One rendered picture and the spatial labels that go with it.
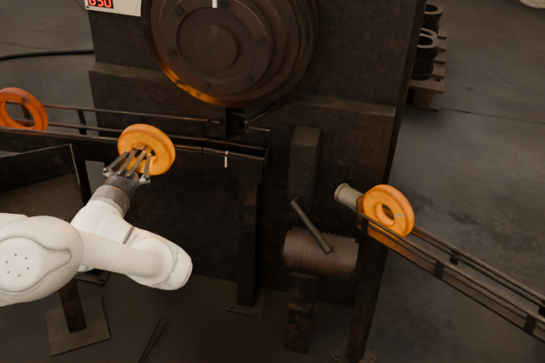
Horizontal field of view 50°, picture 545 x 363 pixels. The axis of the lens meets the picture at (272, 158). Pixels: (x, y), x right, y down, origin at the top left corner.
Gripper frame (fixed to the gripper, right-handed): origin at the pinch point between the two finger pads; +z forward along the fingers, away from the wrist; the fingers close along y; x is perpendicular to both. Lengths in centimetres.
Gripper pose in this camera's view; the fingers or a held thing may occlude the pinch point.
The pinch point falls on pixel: (145, 145)
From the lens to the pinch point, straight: 162.9
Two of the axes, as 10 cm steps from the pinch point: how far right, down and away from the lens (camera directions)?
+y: 9.8, 1.6, -1.5
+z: 2.2, -6.3, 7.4
